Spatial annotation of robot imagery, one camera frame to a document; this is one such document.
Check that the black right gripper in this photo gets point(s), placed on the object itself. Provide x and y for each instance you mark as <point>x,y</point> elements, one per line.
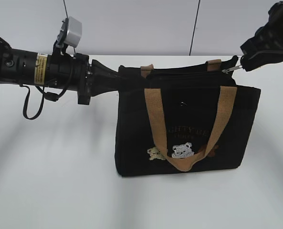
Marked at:
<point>266,46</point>

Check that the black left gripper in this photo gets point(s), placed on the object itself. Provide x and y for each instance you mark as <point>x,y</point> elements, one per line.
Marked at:
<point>72,73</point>

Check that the black canvas tote bag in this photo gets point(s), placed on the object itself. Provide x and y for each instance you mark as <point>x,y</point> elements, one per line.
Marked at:
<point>182,120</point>

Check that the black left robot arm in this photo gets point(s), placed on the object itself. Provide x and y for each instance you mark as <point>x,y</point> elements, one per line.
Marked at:
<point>24,68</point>

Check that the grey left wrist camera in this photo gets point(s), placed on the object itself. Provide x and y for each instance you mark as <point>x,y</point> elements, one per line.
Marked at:
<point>70,33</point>

